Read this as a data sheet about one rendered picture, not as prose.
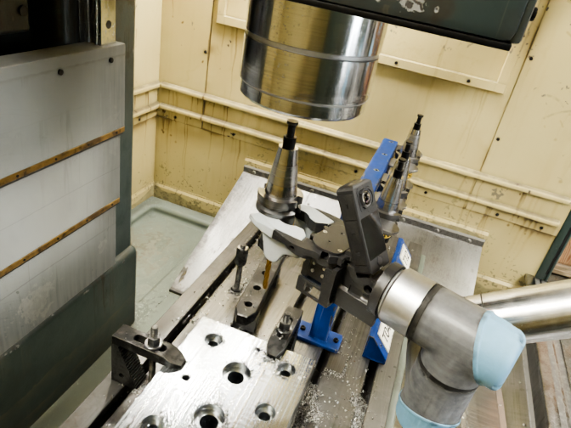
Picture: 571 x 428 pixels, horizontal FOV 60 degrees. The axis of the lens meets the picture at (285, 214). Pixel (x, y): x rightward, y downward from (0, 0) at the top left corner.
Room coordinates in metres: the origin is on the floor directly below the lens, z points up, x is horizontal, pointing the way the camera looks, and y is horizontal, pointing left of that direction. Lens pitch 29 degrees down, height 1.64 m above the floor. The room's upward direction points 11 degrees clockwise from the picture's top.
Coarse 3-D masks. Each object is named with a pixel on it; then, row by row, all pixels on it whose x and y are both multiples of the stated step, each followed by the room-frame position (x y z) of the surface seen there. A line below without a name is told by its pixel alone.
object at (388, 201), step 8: (392, 176) 0.85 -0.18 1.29; (392, 184) 0.84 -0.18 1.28; (400, 184) 0.84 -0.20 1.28; (384, 192) 0.84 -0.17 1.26; (392, 192) 0.83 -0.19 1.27; (400, 192) 0.84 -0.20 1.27; (384, 200) 0.84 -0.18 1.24; (392, 200) 0.83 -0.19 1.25; (384, 208) 0.83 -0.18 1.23; (392, 208) 0.83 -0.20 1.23
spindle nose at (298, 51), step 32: (256, 0) 0.55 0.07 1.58; (256, 32) 0.55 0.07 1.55; (288, 32) 0.52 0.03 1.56; (320, 32) 0.52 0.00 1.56; (352, 32) 0.53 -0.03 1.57; (384, 32) 0.57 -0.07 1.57; (256, 64) 0.54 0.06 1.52; (288, 64) 0.52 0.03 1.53; (320, 64) 0.52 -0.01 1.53; (352, 64) 0.53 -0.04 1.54; (256, 96) 0.54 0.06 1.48; (288, 96) 0.52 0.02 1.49; (320, 96) 0.52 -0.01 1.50; (352, 96) 0.54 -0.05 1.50
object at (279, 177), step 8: (280, 144) 0.60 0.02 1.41; (280, 152) 0.59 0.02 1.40; (288, 152) 0.58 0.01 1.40; (296, 152) 0.59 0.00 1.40; (280, 160) 0.58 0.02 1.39; (288, 160) 0.58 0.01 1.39; (296, 160) 0.59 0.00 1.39; (272, 168) 0.59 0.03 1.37; (280, 168) 0.58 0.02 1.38; (288, 168) 0.58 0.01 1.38; (296, 168) 0.59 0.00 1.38; (272, 176) 0.59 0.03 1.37; (280, 176) 0.58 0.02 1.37; (288, 176) 0.58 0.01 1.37; (296, 176) 0.59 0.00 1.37; (272, 184) 0.58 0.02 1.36; (280, 184) 0.58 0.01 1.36; (288, 184) 0.58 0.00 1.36; (296, 184) 0.59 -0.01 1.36; (272, 192) 0.58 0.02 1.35; (280, 192) 0.58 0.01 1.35; (288, 192) 0.58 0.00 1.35; (296, 192) 0.59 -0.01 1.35
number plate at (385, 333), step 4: (380, 324) 0.83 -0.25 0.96; (384, 324) 0.84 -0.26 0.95; (380, 328) 0.82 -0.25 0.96; (384, 328) 0.83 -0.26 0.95; (388, 328) 0.85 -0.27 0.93; (380, 332) 0.81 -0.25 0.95; (384, 332) 0.82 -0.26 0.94; (388, 332) 0.84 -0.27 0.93; (392, 332) 0.85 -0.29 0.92; (380, 336) 0.80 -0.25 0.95; (384, 336) 0.81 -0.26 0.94; (388, 336) 0.83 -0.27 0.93; (392, 336) 0.84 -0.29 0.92; (384, 340) 0.80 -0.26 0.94; (388, 340) 0.82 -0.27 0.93; (384, 344) 0.79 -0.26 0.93; (388, 344) 0.81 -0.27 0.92; (388, 348) 0.80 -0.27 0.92
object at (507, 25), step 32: (288, 0) 0.48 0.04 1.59; (320, 0) 0.48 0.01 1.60; (352, 0) 0.46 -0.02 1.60; (384, 0) 0.46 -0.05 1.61; (416, 0) 0.45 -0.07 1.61; (448, 0) 0.44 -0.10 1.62; (480, 0) 0.44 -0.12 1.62; (512, 0) 0.43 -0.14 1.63; (448, 32) 0.45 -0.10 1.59; (480, 32) 0.44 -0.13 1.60; (512, 32) 0.43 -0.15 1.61
